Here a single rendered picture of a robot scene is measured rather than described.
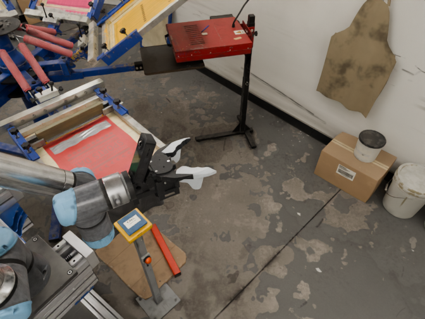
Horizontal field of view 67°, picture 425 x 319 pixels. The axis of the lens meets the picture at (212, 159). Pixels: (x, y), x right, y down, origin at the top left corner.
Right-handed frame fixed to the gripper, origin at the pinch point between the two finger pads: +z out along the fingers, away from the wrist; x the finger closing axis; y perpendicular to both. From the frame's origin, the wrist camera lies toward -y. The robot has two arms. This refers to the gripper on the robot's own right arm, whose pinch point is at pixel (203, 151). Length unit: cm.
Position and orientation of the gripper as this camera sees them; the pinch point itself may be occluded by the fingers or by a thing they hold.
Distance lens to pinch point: 79.8
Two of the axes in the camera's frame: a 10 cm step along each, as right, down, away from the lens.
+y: 0.6, 7.7, 6.4
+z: 8.9, -3.3, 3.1
